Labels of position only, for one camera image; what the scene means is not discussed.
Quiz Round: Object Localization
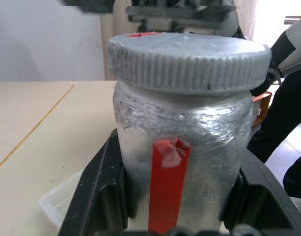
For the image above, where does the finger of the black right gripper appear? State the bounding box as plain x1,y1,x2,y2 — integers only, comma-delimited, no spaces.
249,69,279,97

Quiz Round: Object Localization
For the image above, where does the black and grey machine frame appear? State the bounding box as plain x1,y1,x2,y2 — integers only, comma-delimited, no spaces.
62,0,246,40

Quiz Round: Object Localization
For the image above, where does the orange crate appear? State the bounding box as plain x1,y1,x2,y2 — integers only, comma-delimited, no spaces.
252,91,273,126

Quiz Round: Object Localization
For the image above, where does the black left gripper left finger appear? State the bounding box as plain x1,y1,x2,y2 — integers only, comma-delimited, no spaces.
58,129,139,236

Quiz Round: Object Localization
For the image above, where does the silver jar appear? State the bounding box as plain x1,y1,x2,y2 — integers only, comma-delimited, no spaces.
112,80,254,234

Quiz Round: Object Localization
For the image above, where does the clear plastic box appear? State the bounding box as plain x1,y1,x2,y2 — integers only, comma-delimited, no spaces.
38,169,83,230

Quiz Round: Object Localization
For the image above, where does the dark robot body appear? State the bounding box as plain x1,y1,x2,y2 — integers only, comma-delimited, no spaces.
246,71,301,199

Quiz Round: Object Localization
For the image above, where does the grey ribbed jar lid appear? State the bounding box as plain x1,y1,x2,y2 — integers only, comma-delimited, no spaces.
107,31,273,97

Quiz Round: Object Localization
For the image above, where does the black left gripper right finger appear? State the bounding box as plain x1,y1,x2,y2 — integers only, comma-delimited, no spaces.
218,149,301,236

